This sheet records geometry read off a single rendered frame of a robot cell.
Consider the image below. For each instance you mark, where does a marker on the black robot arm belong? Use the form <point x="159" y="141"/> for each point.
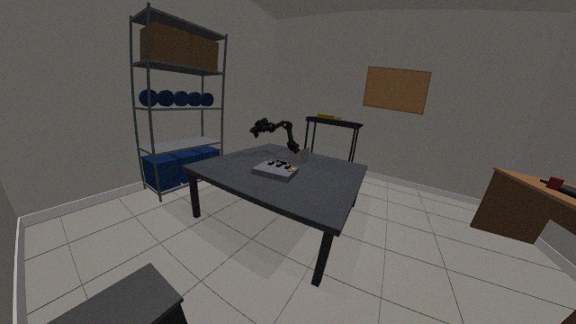
<point x="292" y="145"/>

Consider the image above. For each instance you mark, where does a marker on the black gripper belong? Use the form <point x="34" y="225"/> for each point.
<point x="258" y="128"/>

